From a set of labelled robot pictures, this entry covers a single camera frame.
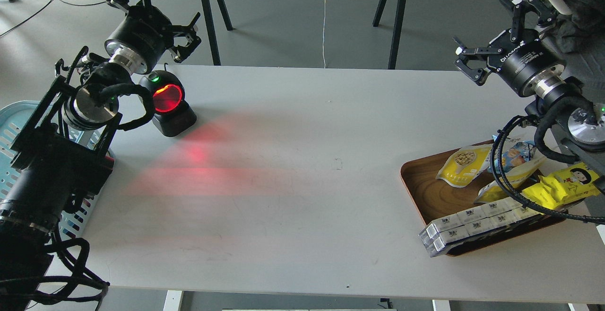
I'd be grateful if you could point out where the black barcode scanner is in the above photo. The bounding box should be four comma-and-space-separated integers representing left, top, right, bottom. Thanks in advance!
138, 70, 197, 137

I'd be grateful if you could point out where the light blue plastic basket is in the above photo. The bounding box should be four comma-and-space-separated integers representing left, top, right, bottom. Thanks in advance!
1, 101, 97, 240

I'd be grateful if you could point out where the dark grey cloth on chair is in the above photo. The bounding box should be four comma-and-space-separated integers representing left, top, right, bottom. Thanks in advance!
553, 0, 605, 54

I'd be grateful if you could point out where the yellow white flat pouch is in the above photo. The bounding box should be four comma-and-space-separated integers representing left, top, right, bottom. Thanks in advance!
473, 153, 547, 205

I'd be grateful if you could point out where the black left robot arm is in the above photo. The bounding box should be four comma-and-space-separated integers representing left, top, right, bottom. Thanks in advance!
1, 0, 201, 311

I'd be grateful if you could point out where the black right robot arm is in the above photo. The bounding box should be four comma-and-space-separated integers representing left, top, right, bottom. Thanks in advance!
454, 0, 604, 225

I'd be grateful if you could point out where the brown wooden tray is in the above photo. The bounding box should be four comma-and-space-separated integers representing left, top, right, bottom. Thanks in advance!
400, 149, 564, 257

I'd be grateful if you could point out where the yellow white nut snack pouch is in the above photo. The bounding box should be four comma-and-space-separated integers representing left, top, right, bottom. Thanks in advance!
436, 144, 493, 188

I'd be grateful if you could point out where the white boxed snack pack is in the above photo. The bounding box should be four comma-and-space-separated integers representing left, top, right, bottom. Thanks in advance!
418, 197, 543, 257

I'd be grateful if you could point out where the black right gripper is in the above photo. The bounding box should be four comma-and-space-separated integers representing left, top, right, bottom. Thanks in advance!
454, 0, 566, 98

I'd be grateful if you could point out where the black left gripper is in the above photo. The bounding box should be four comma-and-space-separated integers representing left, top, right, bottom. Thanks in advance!
104, 0, 201, 74

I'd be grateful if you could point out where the yellow cartoon snack bag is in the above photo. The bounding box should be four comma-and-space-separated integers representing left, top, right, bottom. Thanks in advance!
521, 162, 601, 210

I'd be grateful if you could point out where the blue snack bag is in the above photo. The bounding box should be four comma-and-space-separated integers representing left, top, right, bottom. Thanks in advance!
493, 134, 537, 173

